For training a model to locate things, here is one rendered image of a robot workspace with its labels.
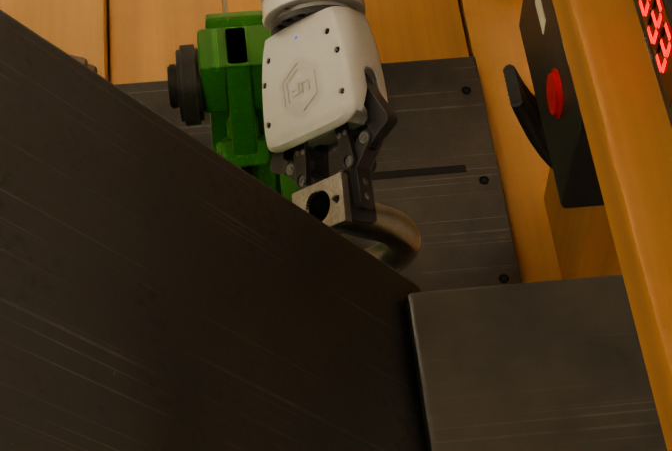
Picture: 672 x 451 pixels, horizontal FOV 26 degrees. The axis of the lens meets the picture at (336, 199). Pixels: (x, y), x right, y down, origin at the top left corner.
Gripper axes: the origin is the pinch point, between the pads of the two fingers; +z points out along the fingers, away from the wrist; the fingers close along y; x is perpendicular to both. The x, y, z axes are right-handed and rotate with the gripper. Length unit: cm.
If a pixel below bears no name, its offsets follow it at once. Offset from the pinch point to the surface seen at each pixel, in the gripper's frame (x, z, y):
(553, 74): -4.2, -1.2, 24.1
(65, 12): 15, -41, -52
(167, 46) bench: 23, -36, -44
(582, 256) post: 36.0, 0.3, -1.8
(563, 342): 6.0, 14.1, 14.3
